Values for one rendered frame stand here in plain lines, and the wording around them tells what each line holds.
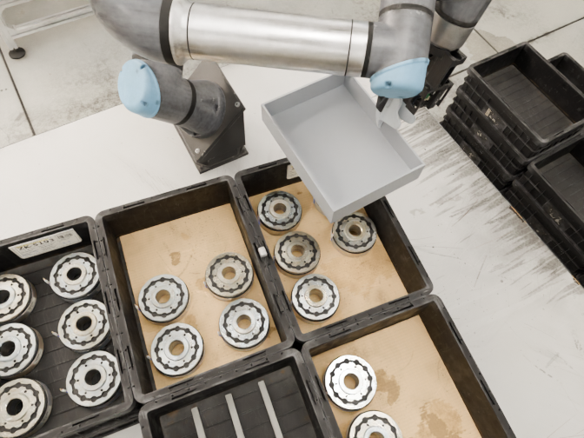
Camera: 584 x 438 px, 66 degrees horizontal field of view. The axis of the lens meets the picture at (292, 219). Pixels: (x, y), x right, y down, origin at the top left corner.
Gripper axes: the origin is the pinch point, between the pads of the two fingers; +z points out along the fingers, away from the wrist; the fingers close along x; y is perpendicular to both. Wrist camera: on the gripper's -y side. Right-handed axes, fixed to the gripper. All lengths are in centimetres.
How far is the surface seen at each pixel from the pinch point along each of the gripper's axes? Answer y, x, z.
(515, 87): -16, 110, 34
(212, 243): -5.1, -30.8, 33.8
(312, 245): 8.3, -13.8, 26.7
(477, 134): -11, 92, 48
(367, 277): 20.4, -6.4, 27.7
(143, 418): 22, -59, 30
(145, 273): -7, -46, 38
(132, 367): 12, -57, 31
